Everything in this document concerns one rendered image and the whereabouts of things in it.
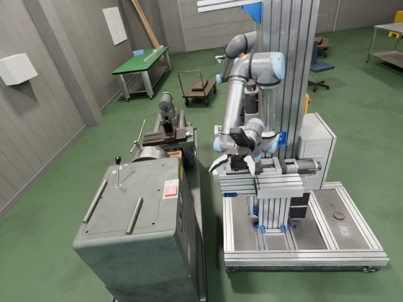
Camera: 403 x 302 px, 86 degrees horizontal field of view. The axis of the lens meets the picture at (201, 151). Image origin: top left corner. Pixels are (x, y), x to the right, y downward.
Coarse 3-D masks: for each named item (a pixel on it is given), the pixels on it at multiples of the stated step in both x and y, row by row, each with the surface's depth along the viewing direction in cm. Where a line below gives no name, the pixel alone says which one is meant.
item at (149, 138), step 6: (156, 132) 225; (162, 132) 223; (180, 132) 218; (144, 138) 218; (150, 138) 217; (156, 138) 215; (162, 138) 213; (180, 138) 209; (186, 138) 213; (144, 144) 212; (150, 144) 212; (156, 144) 212; (162, 144) 213
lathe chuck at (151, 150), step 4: (144, 148) 154; (148, 148) 153; (152, 148) 154; (136, 152) 154; (140, 152) 151; (144, 152) 150; (148, 152) 149; (152, 152) 150; (156, 152) 151; (160, 152) 153; (164, 152) 157; (132, 156) 154; (164, 156) 153; (168, 156) 158
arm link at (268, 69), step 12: (252, 60) 97; (264, 60) 95; (276, 60) 93; (252, 72) 99; (264, 72) 96; (276, 72) 94; (264, 84) 100; (276, 84) 100; (264, 96) 105; (264, 108) 108; (264, 120) 112; (264, 132) 116; (276, 132) 118; (264, 144) 119; (276, 144) 117
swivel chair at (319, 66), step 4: (316, 40) 424; (316, 44) 427; (316, 48) 431; (312, 52) 441; (316, 52) 436; (312, 56) 446; (316, 56) 441; (312, 60) 450; (316, 60) 445; (312, 64) 469; (316, 64) 466; (320, 64) 463; (324, 64) 459; (328, 64) 456; (312, 68) 450; (316, 68) 446; (320, 68) 443; (324, 68) 443; (328, 68) 445; (332, 68) 447; (316, 72) 443; (316, 76) 472; (316, 80) 477; (308, 84) 485; (312, 84) 484; (316, 84) 482; (320, 84) 476; (328, 88) 469
